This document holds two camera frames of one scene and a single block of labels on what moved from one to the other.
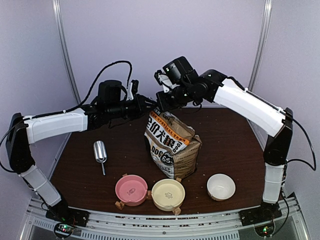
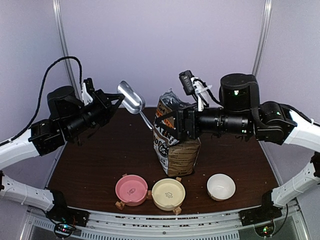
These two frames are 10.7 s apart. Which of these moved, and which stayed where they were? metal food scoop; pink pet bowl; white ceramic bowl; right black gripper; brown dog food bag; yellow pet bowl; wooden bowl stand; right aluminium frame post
Moved: metal food scoop; brown dog food bag; right black gripper
Stayed: pink pet bowl; white ceramic bowl; wooden bowl stand; yellow pet bowl; right aluminium frame post
